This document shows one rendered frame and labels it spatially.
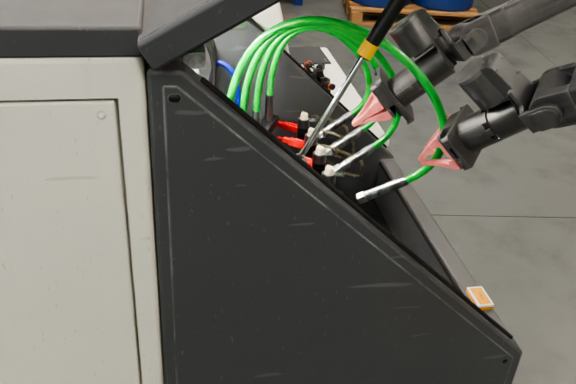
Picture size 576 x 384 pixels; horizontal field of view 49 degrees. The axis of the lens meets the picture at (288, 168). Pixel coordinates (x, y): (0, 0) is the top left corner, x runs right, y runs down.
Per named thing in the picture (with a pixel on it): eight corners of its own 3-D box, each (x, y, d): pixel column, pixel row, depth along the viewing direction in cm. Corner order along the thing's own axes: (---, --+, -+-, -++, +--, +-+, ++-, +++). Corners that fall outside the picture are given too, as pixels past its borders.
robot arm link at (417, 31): (493, 40, 105) (473, 41, 113) (453, -16, 102) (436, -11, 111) (436, 86, 105) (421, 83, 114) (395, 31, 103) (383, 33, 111)
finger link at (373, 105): (345, 107, 118) (385, 78, 115) (368, 134, 121) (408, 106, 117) (344, 123, 113) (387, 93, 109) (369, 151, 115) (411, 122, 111)
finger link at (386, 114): (337, 98, 118) (377, 69, 114) (360, 125, 120) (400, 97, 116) (336, 113, 112) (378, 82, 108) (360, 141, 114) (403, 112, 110)
